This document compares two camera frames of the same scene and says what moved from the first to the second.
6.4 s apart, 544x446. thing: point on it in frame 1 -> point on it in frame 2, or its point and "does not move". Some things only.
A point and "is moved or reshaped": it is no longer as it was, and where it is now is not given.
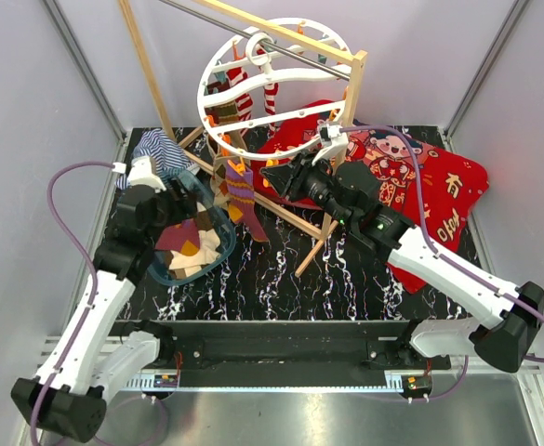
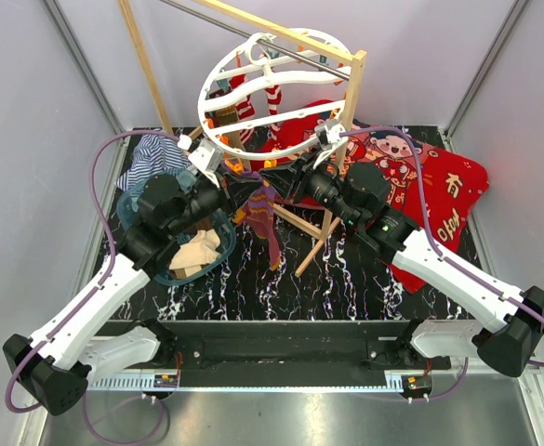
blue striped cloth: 167,156 does not move
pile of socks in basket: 189,244 does not move
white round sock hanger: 273,90 is moved or reshaped
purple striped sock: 241,190 -> 234,164
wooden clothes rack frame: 338,51 does not move
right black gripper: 282,177 does not move
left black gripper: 185,207 -> 237,198
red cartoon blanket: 299,155 does not move
